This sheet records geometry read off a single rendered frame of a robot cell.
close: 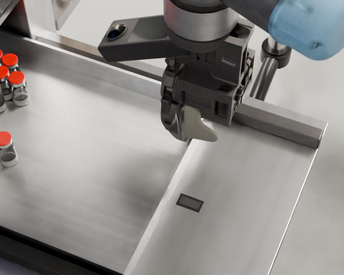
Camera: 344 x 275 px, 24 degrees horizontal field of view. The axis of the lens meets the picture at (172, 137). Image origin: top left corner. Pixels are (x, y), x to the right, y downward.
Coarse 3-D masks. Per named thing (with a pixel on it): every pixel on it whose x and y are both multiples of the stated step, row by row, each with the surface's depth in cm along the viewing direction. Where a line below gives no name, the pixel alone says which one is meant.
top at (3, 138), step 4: (0, 132) 94; (4, 132) 94; (0, 136) 94; (4, 136) 94; (8, 136) 94; (0, 140) 93; (4, 140) 93; (8, 140) 93; (0, 144) 93; (4, 144) 93
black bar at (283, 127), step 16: (64, 48) 106; (112, 64) 104; (160, 80) 102; (240, 112) 99; (256, 112) 99; (256, 128) 100; (272, 128) 99; (288, 128) 98; (304, 128) 98; (304, 144) 99
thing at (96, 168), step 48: (0, 48) 108; (48, 48) 104; (48, 96) 103; (96, 96) 103; (144, 96) 103; (48, 144) 99; (96, 144) 99; (144, 144) 99; (192, 144) 96; (0, 192) 95; (48, 192) 95; (96, 192) 95; (144, 192) 95; (48, 240) 91; (96, 240) 91; (144, 240) 89
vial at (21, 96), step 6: (18, 72) 100; (12, 78) 99; (18, 78) 99; (24, 78) 99; (12, 84) 99; (18, 84) 99; (24, 84) 100; (12, 90) 100; (18, 90) 100; (24, 90) 100; (12, 96) 101; (18, 96) 100; (24, 96) 101; (18, 102) 102; (24, 102) 102
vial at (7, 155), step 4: (12, 140) 95; (8, 144) 94; (12, 144) 95; (0, 148) 94; (4, 148) 94; (8, 148) 94; (12, 148) 95; (0, 152) 94; (4, 152) 94; (8, 152) 94; (12, 152) 95; (0, 156) 95; (4, 156) 95; (8, 156) 95; (12, 156) 95; (16, 156) 97; (0, 160) 96; (4, 160) 96; (8, 160) 96; (12, 160) 96; (16, 160) 97; (4, 164) 96; (8, 164) 96; (12, 164) 96
